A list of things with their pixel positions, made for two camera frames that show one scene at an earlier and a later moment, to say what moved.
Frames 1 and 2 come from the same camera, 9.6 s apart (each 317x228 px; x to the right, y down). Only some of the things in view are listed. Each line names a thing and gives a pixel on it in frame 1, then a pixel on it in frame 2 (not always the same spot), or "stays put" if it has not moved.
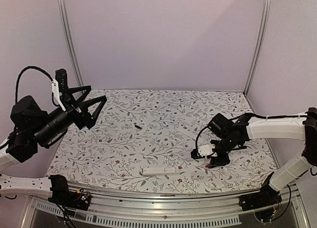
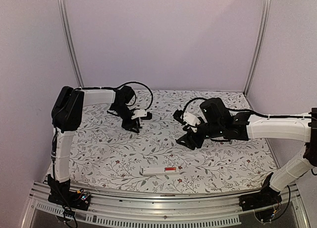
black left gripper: (83, 118) → (128, 126)
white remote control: (149, 171) stays put
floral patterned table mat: (142, 140) stays put
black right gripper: (218, 161) → (190, 139)
